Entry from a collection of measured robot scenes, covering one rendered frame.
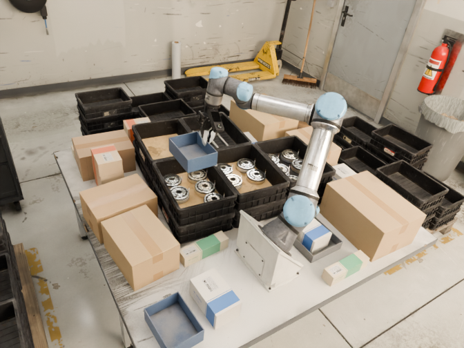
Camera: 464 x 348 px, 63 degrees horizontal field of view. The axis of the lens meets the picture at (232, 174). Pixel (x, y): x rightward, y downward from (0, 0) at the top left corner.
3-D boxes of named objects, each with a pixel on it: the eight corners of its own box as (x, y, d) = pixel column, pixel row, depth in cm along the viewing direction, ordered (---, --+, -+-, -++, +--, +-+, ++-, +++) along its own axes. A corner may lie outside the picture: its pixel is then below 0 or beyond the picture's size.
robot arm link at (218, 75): (225, 74, 156) (207, 68, 158) (220, 99, 162) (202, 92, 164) (233, 70, 163) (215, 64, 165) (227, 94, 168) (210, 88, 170)
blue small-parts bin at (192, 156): (217, 164, 174) (217, 152, 170) (187, 172, 167) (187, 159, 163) (197, 143, 187) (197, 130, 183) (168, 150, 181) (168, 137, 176)
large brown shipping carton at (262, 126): (294, 141, 270) (300, 116, 258) (260, 151, 256) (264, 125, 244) (260, 117, 296) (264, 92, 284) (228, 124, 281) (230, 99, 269)
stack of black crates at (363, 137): (377, 166, 357) (389, 135, 337) (355, 175, 343) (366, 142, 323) (346, 145, 383) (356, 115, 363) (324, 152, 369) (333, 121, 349)
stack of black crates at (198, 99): (199, 115, 404) (200, 75, 378) (213, 128, 384) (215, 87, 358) (163, 122, 385) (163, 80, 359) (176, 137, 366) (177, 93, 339)
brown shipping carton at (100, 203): (138, 197, 207) (137, 172, 198) (158, 220, 194) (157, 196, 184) (83, 216, 191) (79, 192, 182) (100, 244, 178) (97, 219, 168)
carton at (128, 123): (148, 127, 253) (148, 117, 248) (153, 136, 244) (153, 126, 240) (123, 130, 246) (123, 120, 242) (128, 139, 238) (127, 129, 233)
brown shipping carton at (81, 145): (126, 151, 241) (123, 129, 231) (136, 170, 226) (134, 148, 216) (75, 160, 228) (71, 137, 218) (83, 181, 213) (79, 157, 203)
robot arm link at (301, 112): (344, 112, 169) (240, 89, 180) (346, 105, 158) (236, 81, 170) (337, 137, 168) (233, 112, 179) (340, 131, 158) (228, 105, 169)
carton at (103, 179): (124, 182, 204) (123, 170, 200) (101, 188, 198) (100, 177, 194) (114, 166, 215) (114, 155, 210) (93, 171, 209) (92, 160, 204)
